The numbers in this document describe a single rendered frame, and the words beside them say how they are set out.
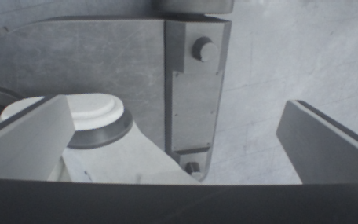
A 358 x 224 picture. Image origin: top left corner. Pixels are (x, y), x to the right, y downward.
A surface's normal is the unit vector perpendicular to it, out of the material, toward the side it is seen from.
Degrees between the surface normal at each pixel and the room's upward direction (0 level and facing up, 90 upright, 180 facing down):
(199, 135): 0
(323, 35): 0
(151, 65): 0
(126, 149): 90
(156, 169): 90
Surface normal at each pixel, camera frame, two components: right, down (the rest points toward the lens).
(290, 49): 0.21, 0.51
